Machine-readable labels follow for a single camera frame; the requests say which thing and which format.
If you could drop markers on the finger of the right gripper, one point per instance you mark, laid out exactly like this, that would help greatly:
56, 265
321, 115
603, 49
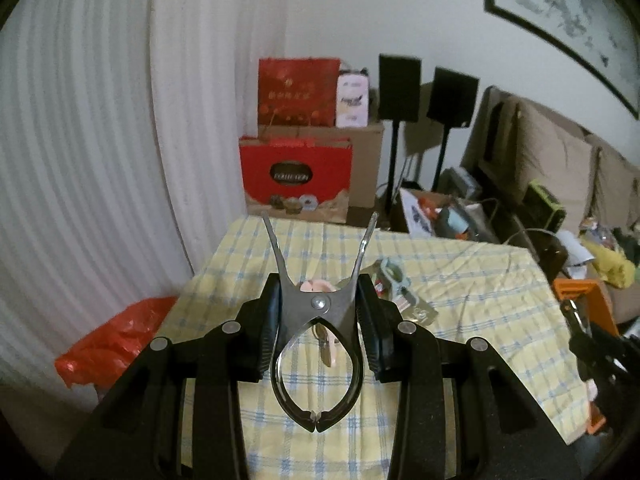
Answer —
580, 319

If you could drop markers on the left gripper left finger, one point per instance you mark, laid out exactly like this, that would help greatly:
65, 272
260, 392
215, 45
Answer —
259, 320

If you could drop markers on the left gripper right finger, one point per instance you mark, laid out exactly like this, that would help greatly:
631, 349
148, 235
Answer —
378, 319

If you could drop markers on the light blue plastic clip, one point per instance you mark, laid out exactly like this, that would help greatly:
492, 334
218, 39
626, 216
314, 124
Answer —
395, 281

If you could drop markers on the small snack packet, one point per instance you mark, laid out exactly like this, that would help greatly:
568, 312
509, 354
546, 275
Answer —
419, 311

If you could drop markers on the metal clip tool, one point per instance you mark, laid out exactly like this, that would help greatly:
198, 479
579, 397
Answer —
337, 313

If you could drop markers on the orange plastic basket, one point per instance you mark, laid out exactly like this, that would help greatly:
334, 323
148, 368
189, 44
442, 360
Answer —
591, 297

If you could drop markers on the yellow cloth bag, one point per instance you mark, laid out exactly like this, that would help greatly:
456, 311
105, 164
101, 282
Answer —
612, 267

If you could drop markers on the white dome device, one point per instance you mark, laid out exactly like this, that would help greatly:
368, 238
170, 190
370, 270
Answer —
578, 257

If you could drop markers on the green black power station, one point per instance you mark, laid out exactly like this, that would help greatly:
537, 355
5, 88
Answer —
542, 207

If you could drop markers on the red gift box front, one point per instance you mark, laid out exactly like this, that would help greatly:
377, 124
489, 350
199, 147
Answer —
301, 179

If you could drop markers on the red gift box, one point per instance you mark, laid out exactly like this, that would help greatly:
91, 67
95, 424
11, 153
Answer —
301, 179
297, 91

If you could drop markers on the brown sofa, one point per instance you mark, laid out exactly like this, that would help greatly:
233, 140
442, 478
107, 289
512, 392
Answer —
490, 154

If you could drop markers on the orange plastic bag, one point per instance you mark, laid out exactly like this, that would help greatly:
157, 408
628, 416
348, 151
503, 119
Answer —
102, 356

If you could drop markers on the brown cushion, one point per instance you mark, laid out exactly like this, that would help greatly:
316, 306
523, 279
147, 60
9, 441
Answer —
615, 193
560, 161

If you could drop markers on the brown cardboard box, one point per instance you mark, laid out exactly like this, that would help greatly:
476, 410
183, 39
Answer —
366, 154

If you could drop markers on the red gift box top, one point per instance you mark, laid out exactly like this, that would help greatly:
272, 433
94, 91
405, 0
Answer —
297, 91

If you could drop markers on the pink white small box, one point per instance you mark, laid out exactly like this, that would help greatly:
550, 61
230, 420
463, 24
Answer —
352, 100

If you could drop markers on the right black speaker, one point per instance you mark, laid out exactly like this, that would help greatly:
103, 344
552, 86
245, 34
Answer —
452, 104

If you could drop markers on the black speaker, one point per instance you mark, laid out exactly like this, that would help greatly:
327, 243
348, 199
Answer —
399, 83
452, 104

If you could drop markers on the left black speaker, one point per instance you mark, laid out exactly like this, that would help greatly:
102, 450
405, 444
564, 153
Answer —
399, 83

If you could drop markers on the framed ink painting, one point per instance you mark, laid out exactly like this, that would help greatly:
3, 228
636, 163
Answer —
599, 35

